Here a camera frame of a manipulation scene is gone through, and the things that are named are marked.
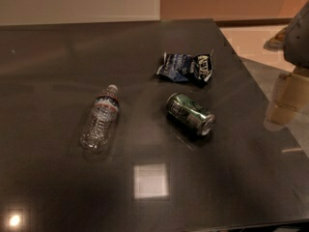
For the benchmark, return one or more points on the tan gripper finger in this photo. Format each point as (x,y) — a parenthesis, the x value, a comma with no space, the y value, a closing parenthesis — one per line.
(290,94)

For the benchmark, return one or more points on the green soda can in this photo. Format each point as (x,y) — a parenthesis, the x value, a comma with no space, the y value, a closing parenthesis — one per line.
(190,113)

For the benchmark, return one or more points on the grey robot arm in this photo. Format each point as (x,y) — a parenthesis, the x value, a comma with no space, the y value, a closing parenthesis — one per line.
(296,41)

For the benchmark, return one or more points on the crumpled blue chip bag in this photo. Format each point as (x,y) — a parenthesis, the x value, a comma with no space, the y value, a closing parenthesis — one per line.
(180,67)

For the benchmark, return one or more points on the clear plastic water bottle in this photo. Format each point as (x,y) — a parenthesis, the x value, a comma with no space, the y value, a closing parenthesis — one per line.
(100,123)

